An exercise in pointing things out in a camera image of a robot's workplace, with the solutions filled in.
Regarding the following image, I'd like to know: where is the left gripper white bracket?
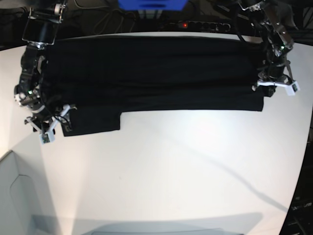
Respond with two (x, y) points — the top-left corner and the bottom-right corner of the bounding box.
(252, 72), (300, 96)

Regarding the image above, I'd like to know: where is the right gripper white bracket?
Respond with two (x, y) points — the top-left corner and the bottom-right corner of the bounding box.
(24, 104), (77, 144)

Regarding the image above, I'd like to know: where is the black T-shirt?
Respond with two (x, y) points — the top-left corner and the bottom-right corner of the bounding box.
(41, 37), (265, 137)

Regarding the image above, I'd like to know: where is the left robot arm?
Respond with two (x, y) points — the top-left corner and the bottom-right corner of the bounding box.
(233, 0), (300, 97)

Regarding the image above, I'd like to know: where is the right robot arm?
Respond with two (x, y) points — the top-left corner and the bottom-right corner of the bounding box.
(14, 0), (76, 144)

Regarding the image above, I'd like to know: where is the white bin at table corner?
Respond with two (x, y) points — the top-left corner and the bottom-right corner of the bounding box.
(0, 150), (82, 235)

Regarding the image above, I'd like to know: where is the blue box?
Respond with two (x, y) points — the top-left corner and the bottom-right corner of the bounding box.
(118, 0), (188, 11)

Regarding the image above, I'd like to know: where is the white power strip red switch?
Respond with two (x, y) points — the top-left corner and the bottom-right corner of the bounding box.
(163, 21), (232, 33)

